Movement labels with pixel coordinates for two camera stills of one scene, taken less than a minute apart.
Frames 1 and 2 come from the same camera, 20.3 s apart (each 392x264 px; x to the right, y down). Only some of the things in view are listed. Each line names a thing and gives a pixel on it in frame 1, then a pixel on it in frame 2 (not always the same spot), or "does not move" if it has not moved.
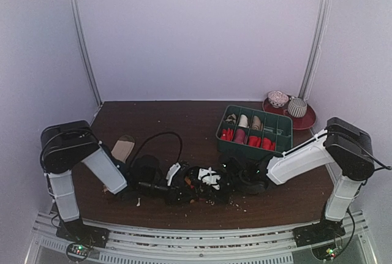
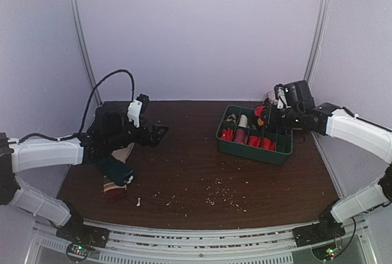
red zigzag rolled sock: [226, 135] does not move
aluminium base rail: [277, 245] does not move
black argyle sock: [193, 190] -> [261, 114]
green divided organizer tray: [253, 133] does not move
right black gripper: [221, 188] -> [272, 118]
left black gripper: [174, 194] -> [154, 139]
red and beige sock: [267, 144] does not move
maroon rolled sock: [241, 136] does not move
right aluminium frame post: [319, 32] does not move
